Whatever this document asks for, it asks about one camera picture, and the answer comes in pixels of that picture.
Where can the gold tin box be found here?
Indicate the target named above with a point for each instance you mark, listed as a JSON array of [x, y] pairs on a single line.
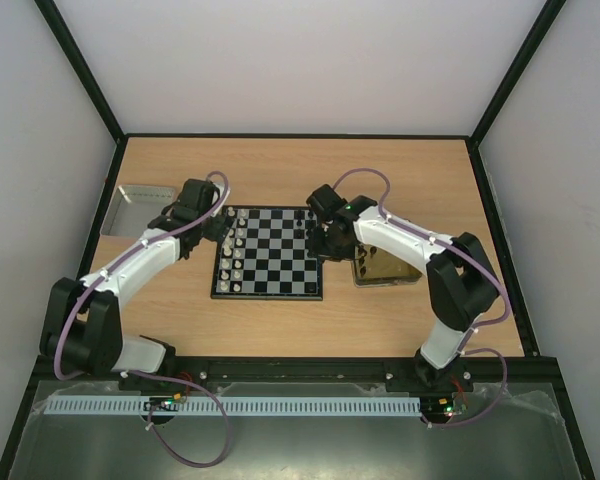
[[374, 267]]

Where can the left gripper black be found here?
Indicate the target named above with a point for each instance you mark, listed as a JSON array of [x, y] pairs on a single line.
[[219, 229]]

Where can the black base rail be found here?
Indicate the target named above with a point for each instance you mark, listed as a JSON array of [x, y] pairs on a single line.
[[397, 374]]

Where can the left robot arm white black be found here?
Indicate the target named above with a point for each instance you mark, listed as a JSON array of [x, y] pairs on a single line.
[[82, 331]]

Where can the silver tin lid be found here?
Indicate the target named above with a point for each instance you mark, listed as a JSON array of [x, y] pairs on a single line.
[[132, 207]]

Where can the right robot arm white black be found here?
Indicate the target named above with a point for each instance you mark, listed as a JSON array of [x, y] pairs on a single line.
[[461, 281]]

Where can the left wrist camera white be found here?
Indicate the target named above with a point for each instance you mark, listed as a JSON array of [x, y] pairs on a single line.
[[221, 193]]

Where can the black silver chess board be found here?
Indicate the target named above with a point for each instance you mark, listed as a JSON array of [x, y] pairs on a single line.
[[268, 244]]

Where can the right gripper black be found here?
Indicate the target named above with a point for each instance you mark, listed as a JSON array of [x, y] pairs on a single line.
[[322, 245]]

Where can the white slotted cable duct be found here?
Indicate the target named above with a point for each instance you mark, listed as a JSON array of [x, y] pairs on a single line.
[[235, 406]]

